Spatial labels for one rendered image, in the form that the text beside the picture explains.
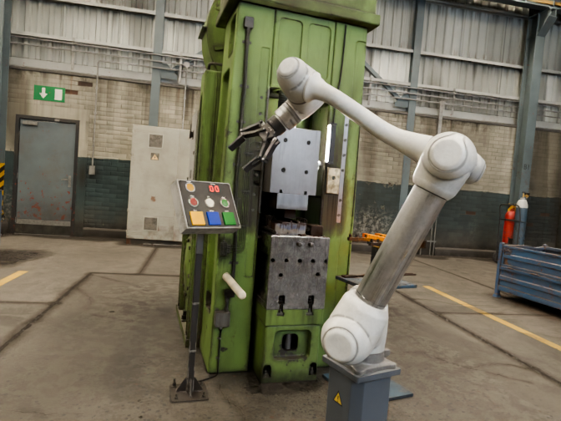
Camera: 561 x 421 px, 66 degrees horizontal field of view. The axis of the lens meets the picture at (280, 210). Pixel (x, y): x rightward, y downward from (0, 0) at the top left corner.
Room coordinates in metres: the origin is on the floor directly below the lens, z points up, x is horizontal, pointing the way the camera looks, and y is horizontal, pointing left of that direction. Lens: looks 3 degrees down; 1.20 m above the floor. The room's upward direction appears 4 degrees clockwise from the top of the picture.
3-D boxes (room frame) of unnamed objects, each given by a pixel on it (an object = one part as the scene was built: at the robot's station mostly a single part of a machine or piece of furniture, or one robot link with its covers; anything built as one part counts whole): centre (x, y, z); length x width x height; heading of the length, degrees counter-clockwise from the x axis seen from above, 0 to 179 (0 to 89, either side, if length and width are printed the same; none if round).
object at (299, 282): (2.86, -0.05, 0.69); 0.56 x 0.38 x 0.45; 18
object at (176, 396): (2.38, 0.44, 0.05); 0.22 x 0.22 x 0.09; 18
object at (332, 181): (2.85, -0.33, 1.27); 0.09 x 0.02 x 0.17; 108
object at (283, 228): (2.83, 0.00, 0.96); 0.42 x 0.20 x 0.09; 18
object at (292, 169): (2.84, -0.05, 1.37); 0.42 x 0.39 x 0.40; 18
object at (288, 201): (2.83, 0.00, 1.12); 0.42 x 0.20 x 0.10; 18
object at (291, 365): (2.86, -0.05, 0.23); 0.55 x 0.37 x 0.47; 18
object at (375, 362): (1.52, -0.35, 0.63); 0.22 x 0.18 x 0.06; 121
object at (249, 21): (2.64, 0.27, 1.35); 0.08 x 0.05 x 1.70; 108
